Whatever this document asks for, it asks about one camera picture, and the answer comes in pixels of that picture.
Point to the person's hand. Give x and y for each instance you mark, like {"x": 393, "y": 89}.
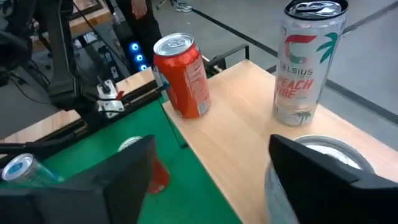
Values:
{"x": 139, "y": 9}

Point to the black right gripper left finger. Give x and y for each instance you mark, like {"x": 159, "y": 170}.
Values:
{"x": 118, "y": 193}

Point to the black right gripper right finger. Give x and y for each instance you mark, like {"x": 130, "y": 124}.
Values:
{"x": 326, "y": 202}

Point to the person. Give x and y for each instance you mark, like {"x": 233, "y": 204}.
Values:
{"x": 146, "y": 31}
{"x": 184, "y": 7}

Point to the blue silver Red Bull can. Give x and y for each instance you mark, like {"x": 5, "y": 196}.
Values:
{"x": 18, "y": 169}

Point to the black aluminium table frame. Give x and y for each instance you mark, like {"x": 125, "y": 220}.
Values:
{"x": 37, "y": 146}

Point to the black computer tower blue lights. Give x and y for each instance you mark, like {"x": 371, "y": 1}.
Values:
{"x": 130, "y": 62}

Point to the silver mounting bracket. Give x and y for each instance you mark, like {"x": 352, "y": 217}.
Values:
{"x": 107, "y": 104}

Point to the red Fanta can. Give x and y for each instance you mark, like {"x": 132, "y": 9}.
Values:
{"x": 183, "y": 81}
{"x": 160, "y": 179}

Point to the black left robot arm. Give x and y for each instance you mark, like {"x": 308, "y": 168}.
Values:
{"x": 62, "y": 62}

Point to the white orange Spindrift can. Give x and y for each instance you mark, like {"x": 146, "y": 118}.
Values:
{"x": 339, "y": 155}

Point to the green table mat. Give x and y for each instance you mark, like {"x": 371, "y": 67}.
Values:
{"x": 186, "y": 199}

